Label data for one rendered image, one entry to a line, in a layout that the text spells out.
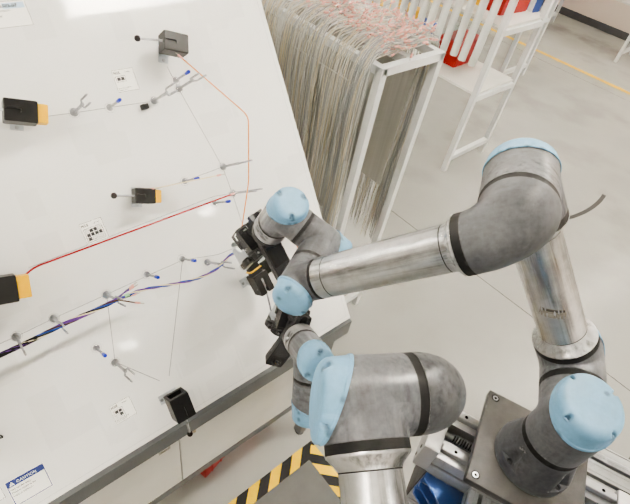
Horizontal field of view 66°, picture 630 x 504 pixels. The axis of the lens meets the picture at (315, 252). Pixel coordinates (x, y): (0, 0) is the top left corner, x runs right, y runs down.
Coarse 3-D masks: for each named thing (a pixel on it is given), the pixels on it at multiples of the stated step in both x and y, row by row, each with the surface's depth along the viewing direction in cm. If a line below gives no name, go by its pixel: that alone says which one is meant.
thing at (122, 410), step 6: (120, 402) 112; (126, 402) 113; (114, 408) 112; (120, 408) 112; (126, 408) 113; (132, 408) 114; (114, 414) 112; (120, 414) 112; (126, 414) 113; (132, 414) 114; (120, 420) 112
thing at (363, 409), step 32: (320, 384) 64; (352, 384) 62; (384, 384) 63; (416, 384) 64; (320, 416) 62; (352, 416) 61; (384, 416) 62; (416, 416) 64; (352, 448) 60; (384, 448) 60; (352, 480) 60; (384, 480) 60
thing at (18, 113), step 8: (8, 104) 89; (16, 104) 90; (24, 104) 91; (32, 104) 92; (8, 112) 89; (16, 112) 90; (24, 112) 91; (32, 112) 92; (8, 120) 90; (16, 120) 90; (24, 120) 91; (32, 120) 92; (16, 128) 97
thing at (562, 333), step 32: (512, 160) 72; (544, 160) 72; (480, 192) 73; (544, 256) 79; (544, 288) 82; (576, 288) 84; (544, 320) 87; (576, 320) 86; (544, 352) 91; (576, 352) 88
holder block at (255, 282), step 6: (264, 270) 124; (258, 276) 123; (264, 276) 124; (252, 282) 124; (258, 282) 123; (270, 282) 125; (252, 288) 126; (258, 288) 123; (264, 288) 124; (270, 288) 125; (258, 294) 125; (264, 294) 124
